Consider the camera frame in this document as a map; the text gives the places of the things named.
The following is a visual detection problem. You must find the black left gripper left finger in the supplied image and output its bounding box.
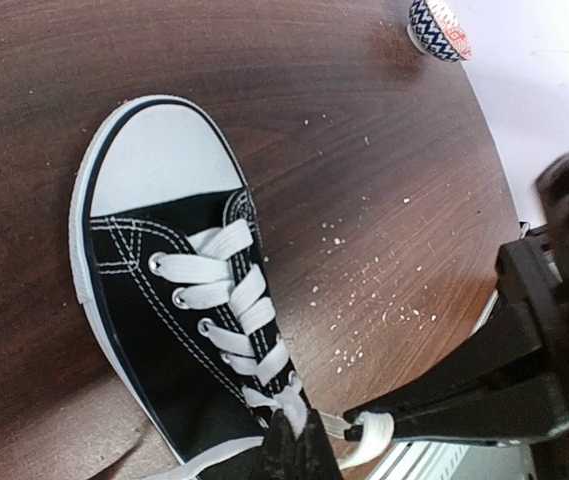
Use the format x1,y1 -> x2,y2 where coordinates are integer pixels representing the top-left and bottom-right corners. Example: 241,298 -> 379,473
248,409 -> 313,480

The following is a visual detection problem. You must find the white shoelace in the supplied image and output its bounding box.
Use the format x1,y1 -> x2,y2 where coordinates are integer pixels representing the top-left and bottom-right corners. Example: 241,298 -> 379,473
148,219 -> 394,479

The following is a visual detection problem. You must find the aluminium front rail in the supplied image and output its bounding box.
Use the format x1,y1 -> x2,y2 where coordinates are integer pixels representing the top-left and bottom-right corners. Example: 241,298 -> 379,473
363,289 -> 538,480

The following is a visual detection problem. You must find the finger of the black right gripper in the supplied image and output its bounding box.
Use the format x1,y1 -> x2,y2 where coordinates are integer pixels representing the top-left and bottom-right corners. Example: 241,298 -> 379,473
342,299 -> 565,426
344,372 -> 569,445

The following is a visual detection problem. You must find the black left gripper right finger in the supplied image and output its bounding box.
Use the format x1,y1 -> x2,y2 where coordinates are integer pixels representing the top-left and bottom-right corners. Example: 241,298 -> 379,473
293,409 -> 343,480

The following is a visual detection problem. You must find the black white canvas sneaker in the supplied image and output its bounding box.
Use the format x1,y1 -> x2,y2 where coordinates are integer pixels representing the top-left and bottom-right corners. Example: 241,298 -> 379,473
67,94 -> 335,480

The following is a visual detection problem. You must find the pink patterned bowl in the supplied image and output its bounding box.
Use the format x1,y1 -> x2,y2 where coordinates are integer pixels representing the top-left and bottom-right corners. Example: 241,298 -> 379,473
406,0 -> 472,63

